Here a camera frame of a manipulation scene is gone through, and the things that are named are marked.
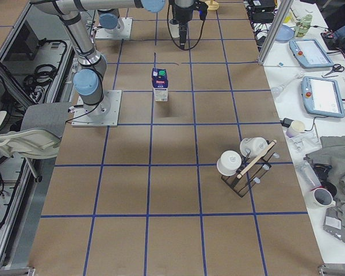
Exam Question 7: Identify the grey white mug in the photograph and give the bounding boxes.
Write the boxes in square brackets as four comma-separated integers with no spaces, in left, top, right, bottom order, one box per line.
[168,18,179,39]

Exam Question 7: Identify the blue teach pendant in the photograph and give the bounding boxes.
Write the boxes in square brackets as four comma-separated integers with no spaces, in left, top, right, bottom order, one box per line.
[301,76,345,118]
[289,39,334,68]

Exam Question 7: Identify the light bulb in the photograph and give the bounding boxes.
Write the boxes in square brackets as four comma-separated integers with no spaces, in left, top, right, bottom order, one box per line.
[271,73,304,98]

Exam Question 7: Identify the aluminium frame post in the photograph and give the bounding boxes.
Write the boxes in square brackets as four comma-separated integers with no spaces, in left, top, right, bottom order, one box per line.
[258,0,293,65]

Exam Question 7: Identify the near blue teach pendant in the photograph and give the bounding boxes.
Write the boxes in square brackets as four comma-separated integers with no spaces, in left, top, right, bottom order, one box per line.
[301,76,345,118]

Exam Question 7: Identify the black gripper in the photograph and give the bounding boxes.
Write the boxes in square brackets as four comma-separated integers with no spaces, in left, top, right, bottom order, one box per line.
[173,0,194,48]

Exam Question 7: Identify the black scissors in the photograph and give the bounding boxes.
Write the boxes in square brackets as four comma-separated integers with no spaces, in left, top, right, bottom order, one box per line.
[321,63,345,78]

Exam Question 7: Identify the black wire mug rack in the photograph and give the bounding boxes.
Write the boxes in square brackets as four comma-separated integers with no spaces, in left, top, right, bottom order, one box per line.
[221,140,279,198]

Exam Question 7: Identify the wooden mug tree stand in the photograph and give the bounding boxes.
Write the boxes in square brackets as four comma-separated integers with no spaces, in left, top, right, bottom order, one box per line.
[205,0,220,11]

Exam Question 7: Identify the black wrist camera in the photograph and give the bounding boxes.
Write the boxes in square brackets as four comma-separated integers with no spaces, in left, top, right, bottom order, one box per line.
[193,0,208,21]

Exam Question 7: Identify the cream paper cup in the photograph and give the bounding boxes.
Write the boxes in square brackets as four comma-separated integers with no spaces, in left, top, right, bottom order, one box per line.
[286,120,305,138]

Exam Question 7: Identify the green bottle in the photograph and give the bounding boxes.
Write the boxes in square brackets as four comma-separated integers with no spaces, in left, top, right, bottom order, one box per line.
[294,14,313,38]

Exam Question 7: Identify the grey office chair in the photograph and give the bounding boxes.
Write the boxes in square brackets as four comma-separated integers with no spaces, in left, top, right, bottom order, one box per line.
[0,102,72,182]

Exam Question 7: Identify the white mug on rack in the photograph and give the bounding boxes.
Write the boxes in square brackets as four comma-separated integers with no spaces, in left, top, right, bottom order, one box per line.
[216,150,242,177]
[240,137,268,158]

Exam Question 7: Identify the blue white milk carton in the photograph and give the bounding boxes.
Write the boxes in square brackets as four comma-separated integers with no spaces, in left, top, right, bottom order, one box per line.
[151,68,168,102]

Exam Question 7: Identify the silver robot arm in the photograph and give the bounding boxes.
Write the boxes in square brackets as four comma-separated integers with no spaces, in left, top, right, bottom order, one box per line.
[30,1,165,117]
[98,1,197,51]

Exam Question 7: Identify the far blue teach pendant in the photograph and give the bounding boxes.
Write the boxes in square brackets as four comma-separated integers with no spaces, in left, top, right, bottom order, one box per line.
[289,39,334,68]

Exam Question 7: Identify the grey cloth pile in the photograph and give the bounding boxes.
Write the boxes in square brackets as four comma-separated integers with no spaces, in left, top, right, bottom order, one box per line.
[304,134,345,250]

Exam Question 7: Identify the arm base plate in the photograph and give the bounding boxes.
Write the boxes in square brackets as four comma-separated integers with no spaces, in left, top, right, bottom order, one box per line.
[71,90,122,127]
[95,17,133,40]

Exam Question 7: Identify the white mug red rim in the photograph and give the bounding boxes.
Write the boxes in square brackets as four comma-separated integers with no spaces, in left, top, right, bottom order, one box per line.
[304,187,336,209]

